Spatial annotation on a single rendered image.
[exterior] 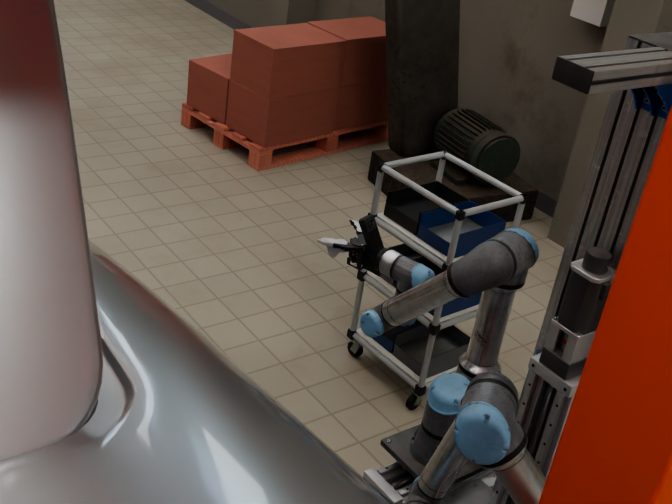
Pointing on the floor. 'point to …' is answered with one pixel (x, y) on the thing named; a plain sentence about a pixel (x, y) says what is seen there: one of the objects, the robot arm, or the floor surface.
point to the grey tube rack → (426, 356)
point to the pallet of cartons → (293, 89)
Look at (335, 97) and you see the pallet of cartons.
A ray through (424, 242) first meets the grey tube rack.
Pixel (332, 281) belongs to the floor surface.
